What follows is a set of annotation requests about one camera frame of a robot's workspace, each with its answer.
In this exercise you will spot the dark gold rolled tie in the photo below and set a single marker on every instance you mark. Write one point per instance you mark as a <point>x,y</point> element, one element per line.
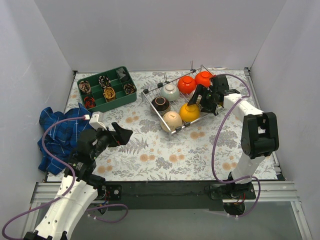
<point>129,88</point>

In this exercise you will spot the green compartment tray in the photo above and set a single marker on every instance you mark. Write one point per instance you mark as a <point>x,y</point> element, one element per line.
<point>97,92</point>

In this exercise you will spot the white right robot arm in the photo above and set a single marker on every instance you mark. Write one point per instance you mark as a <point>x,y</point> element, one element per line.
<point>259,136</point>

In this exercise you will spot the brown rolled tie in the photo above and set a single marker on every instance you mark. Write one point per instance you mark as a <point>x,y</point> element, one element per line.
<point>84,87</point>

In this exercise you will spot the orange bowl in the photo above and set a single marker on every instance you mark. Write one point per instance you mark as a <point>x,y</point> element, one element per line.
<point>186,84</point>
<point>203,78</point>

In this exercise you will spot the floral dark rolled tie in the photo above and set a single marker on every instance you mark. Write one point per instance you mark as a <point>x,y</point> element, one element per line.
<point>104,81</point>

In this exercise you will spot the floral table mat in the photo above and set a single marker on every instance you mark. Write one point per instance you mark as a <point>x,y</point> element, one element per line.
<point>207,149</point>

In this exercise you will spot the aluminium frame rail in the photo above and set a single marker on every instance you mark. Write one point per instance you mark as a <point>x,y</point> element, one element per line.
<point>270,191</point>

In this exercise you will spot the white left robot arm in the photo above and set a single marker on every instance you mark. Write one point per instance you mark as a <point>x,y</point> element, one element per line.
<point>79,185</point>

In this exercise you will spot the red black rolled tie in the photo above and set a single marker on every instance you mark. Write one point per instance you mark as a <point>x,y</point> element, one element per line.
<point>89,102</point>

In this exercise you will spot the black patterned bowl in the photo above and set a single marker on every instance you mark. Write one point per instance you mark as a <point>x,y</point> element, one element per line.
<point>161,105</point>

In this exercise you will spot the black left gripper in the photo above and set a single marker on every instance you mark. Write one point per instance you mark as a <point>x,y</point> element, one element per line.
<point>113,137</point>

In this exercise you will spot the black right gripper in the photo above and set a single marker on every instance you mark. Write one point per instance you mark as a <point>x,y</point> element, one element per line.
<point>204,97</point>

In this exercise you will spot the orange bowl right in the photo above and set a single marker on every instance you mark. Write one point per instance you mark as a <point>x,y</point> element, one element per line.
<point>203,78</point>

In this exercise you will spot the yellow bowl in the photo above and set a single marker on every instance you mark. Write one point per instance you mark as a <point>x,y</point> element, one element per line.
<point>189,113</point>

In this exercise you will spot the orange bowl left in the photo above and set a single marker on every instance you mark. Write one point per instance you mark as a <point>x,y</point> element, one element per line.
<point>186,84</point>

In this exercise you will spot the beige ceramic bowl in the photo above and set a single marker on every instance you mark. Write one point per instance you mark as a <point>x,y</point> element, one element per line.
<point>172,121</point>

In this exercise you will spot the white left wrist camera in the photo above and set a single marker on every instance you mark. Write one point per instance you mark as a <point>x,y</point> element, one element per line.
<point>96,120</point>

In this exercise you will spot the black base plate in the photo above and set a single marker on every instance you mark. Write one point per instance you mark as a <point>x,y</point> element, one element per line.
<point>171,195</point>

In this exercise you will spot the blue plaid cloth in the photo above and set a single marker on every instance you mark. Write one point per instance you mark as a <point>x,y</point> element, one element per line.
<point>62,138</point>

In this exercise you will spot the pale green bowl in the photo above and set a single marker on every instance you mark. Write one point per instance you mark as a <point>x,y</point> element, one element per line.
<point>170,92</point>

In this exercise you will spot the grey folded item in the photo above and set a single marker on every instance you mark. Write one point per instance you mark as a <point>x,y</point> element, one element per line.
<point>123,75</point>

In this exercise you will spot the silver wire dish rack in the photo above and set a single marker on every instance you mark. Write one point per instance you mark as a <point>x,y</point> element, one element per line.
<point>148,94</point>

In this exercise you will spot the yellow rolled tie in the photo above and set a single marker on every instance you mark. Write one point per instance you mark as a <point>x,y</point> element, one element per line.
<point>109,94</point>

